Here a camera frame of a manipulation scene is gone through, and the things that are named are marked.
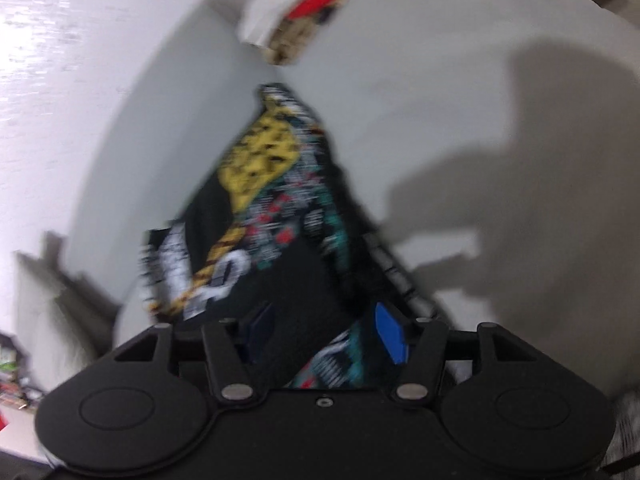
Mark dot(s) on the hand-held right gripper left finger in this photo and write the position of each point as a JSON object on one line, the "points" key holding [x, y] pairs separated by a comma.
{"points": [[259, 327]]}

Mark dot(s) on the colourful clutter pile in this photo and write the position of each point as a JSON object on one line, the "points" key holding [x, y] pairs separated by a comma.
{"points": [[12, 375]]}

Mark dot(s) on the red and white box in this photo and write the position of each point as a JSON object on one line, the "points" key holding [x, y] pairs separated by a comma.
{"points": [[300, 7]]}

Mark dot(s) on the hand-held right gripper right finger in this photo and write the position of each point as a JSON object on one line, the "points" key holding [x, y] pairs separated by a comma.
{"points": [[391, 332]]}

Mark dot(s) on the black printed snack bag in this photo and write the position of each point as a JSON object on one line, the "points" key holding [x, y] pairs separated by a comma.
{"points": [[280, 220]]}

